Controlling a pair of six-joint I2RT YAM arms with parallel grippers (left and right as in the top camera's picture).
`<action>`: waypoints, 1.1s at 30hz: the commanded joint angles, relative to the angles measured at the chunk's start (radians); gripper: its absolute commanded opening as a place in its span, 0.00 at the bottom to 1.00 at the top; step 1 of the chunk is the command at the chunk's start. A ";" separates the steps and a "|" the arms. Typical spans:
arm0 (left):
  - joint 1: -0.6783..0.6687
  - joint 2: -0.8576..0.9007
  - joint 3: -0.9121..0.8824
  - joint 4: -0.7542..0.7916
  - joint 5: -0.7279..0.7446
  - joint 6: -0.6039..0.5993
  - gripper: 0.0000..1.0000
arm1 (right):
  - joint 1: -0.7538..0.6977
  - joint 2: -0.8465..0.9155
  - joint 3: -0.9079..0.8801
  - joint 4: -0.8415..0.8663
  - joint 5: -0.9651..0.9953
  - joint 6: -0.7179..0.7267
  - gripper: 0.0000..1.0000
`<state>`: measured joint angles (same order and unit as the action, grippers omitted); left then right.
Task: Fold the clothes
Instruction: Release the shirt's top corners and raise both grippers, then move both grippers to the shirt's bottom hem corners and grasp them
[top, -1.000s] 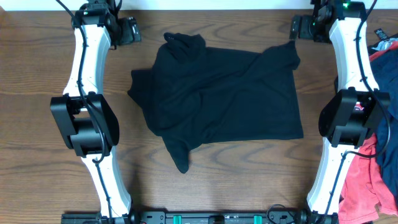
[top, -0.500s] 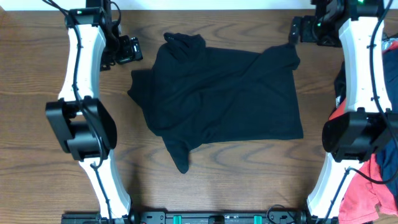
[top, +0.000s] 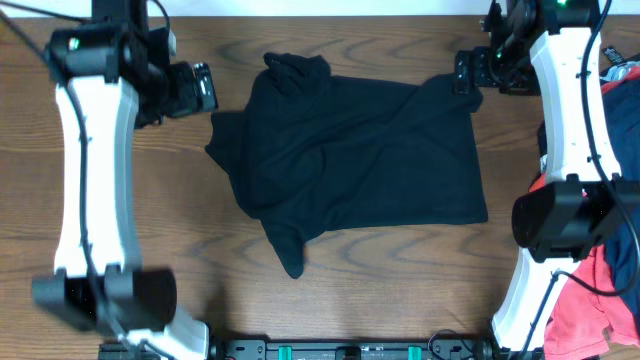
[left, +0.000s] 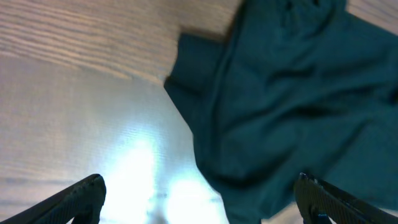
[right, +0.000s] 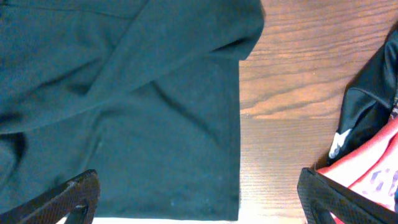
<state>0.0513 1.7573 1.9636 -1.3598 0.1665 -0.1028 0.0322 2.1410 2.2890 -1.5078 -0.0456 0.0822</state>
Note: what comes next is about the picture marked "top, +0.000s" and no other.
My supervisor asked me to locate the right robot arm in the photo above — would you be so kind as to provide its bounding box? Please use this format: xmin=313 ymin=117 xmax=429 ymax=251
xmin=454 ymin=0 xmax=639 ymax=359

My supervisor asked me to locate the left black cable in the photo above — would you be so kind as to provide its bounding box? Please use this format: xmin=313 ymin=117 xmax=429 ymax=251
xmin=0 ymin=0 xmax=174 ymax=360

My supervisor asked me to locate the navy blue shirt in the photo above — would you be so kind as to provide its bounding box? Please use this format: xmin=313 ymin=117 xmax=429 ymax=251
xmin=599 ymin=79 xmax=640 ymax=326

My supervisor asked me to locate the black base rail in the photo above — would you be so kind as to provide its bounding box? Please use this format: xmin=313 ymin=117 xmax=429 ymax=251
xmin=204 ymin=336 xmax=509 ymax=360

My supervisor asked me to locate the red printed shirt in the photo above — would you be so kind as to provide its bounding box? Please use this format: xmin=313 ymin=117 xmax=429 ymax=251
xmin=544 ymin=62 xmax=639 ymax=360

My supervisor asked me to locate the black polo shirt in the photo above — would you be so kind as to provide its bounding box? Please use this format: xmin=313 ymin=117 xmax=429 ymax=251
xmin=205 ymin=53 xmax=488 ymax=278

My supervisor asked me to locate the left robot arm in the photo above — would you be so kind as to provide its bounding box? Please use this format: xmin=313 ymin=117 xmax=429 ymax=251
xmin=32 ymin=0 xmax=218 ymax=359

